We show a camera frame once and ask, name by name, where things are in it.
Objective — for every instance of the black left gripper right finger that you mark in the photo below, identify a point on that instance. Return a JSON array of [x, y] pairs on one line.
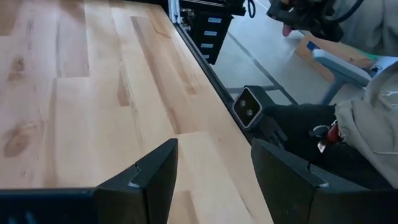
[[311, 205]]

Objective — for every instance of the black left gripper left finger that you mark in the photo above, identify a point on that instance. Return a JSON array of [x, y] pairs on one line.
[[124, 205]]

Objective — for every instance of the red key fob with keys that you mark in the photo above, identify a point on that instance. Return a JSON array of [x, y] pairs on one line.
[[332, 136]]

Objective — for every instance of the person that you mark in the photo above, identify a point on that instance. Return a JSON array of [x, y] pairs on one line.
[[367, 130]]

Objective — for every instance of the grey bench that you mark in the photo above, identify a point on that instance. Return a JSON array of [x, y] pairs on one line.
[[342, 67]]

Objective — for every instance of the black crossbar with silver brackets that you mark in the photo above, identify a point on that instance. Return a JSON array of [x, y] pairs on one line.
[[217, 84]]

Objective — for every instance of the brown cardboard box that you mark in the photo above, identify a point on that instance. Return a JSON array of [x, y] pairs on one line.
[[335, 51]]

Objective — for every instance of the person's hand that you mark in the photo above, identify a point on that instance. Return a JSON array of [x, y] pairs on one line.
[[286, 30]]

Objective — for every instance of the black labelled drawer cabinet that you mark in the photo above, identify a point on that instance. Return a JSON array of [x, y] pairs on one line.
[[224, 37]]

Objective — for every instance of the black teleoperation device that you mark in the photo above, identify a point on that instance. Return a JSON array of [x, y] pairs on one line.
[[308, 15]]

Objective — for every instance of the grey table-level camera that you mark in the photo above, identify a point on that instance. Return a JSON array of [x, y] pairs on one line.
[[247, 108]]

